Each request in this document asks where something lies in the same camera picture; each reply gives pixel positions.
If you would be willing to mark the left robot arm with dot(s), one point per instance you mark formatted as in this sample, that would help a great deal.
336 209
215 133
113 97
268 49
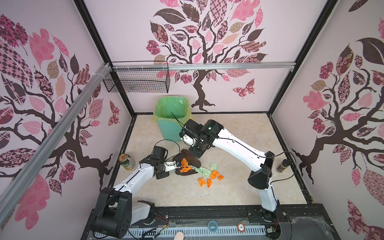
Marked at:
115 210

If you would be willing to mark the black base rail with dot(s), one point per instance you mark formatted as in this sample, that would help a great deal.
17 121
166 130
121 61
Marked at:
289 222

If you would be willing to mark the green drink can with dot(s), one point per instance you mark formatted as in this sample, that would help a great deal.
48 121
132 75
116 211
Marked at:
126 162

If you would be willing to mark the brown bottle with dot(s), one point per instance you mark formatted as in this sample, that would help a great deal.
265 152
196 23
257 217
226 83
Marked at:
283 165

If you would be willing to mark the green trash bin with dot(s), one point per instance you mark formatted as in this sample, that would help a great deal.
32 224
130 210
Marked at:
171 131

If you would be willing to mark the long orange paper scrap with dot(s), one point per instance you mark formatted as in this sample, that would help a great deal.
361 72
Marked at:
185 167

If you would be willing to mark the black wire basket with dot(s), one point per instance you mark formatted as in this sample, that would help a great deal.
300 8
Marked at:
138 77

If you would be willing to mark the aluminium frame bar back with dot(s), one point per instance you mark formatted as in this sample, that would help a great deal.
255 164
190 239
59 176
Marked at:
222 66

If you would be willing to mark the aluminium frame bar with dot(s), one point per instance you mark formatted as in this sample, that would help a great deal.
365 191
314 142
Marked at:
222 66
24 179

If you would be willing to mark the white vented cable duct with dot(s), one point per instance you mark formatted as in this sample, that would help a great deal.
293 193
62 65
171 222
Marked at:
193 232

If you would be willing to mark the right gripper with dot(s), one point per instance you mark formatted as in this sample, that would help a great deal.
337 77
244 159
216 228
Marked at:
196 153

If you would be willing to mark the dark brown dustpan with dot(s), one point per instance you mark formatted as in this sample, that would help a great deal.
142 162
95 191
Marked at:
177 170

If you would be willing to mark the dark brown hand brush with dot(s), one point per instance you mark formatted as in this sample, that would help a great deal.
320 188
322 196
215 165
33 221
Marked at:
193 161

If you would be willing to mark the aluminium frame bar left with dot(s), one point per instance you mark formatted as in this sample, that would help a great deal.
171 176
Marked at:
24 179

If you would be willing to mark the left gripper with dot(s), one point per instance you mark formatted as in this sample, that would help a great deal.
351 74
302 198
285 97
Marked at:
163 175

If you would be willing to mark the light green bin liner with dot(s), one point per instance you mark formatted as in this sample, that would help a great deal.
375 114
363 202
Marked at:
172 109

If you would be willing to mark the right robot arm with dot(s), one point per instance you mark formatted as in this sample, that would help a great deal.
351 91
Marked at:
259 163

